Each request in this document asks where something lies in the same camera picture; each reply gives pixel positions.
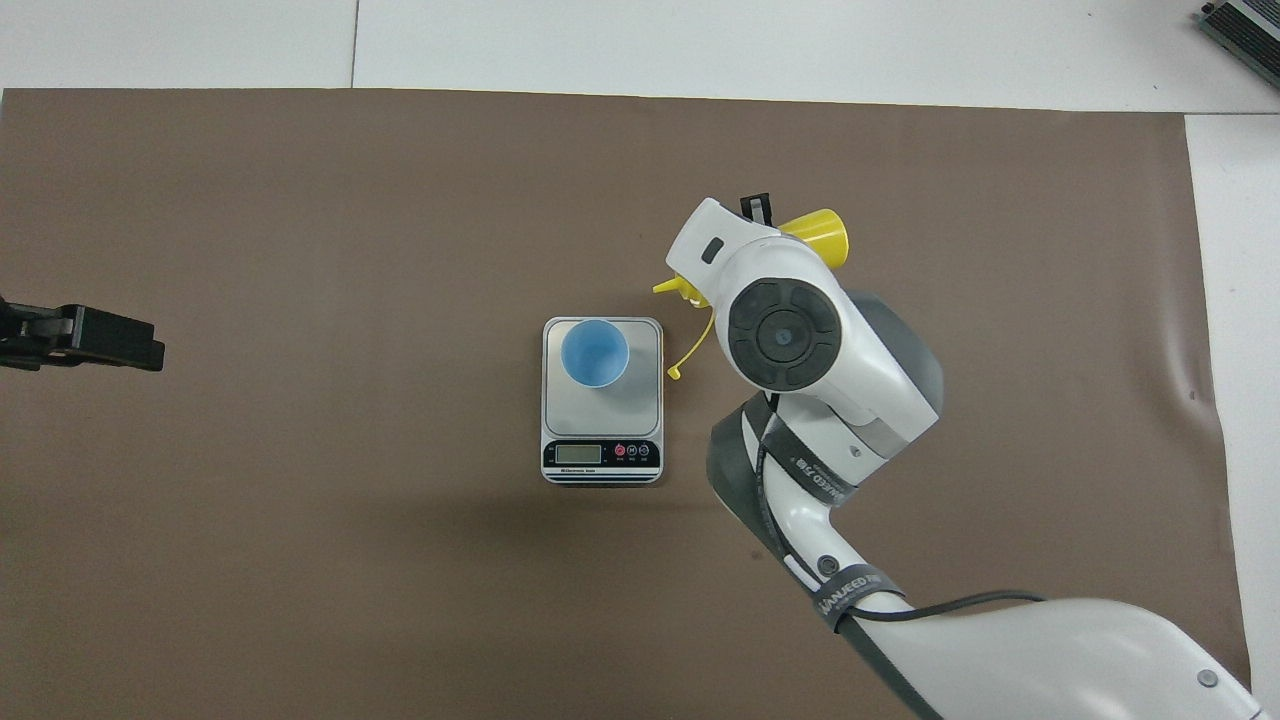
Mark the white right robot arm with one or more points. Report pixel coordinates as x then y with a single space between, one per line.
880 370

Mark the grey ribbed metal device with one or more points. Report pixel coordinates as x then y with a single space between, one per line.
1250 35

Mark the brown paper mat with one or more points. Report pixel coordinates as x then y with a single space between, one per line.
300 200

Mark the silver digital kitchen scale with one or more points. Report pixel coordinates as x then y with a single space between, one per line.
600 425

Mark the light blue plastic cup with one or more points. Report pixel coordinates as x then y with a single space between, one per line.
595 352

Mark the yellow squeeze bottle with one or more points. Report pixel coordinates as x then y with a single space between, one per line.
822 238

